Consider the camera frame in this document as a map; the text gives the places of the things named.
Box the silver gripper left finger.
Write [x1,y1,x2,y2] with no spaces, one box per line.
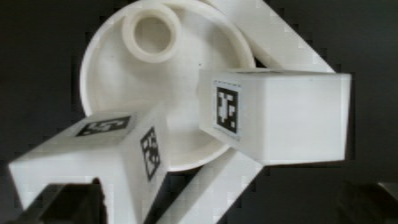
[10,181,106,224]

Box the white front fence bar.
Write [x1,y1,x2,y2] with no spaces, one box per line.
[156,149,263,224]

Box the white fence bar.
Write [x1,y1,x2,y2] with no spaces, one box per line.
[202,0,334,72]
[156,149,263,224]

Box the white right fence bar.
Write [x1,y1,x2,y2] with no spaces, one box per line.
[202,0,334,72]

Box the white stool leg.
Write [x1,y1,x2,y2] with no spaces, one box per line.
[199,68,352,166]
[9,103,169,224]

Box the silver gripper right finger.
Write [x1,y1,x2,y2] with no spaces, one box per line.
[355,184,398,224]

